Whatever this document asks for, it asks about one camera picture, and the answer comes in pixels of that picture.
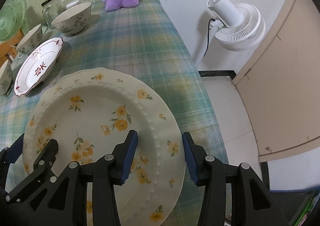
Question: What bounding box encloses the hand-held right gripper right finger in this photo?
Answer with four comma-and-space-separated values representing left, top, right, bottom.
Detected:
182, 132, 288, 226

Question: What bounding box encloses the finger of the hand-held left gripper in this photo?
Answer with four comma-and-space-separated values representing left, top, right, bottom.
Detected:
0, 133, 25, 187
5, 138, 59, 204

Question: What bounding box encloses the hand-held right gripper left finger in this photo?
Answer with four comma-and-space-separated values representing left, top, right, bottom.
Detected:
30, 130, 138, 226

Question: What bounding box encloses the yellow flower cream plate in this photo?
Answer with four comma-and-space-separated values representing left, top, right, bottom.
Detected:
22, 67, 187, 223

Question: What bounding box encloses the large floral bowl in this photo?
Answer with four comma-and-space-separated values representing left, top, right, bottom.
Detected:
51, 2, 92, 35

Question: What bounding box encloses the small floral bowl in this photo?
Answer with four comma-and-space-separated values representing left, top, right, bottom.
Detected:
0, 60, 13, 96

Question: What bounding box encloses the red rimmed white plate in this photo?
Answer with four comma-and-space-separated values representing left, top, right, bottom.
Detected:
14, 37, 64, 97

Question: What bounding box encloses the wooden chair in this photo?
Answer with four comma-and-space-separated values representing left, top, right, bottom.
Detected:
0, 28, 25, 64

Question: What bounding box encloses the plaid tablecloth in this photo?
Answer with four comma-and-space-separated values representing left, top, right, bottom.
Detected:
0, 0, 229, 226

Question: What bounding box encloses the medium floral bowl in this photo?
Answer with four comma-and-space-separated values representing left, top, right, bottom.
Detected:
16, 23, 44, 55

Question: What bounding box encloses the dark bag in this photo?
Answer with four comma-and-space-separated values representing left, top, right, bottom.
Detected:
270, 186, 318, 226

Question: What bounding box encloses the beige door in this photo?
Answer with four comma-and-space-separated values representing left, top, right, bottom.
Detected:
231, 0, 320, 164

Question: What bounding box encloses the green desk fan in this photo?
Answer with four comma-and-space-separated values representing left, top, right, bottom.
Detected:
0, 0, 27, 43

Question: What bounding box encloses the glass jar black lid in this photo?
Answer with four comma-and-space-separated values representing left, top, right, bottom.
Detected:
41, 0, 63, 29

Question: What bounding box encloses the white standing fan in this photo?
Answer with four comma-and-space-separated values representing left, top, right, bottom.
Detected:
195, 0, 266, 69

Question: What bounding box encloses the black fan cable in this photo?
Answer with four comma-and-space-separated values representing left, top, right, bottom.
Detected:
202, 17, 217, 58

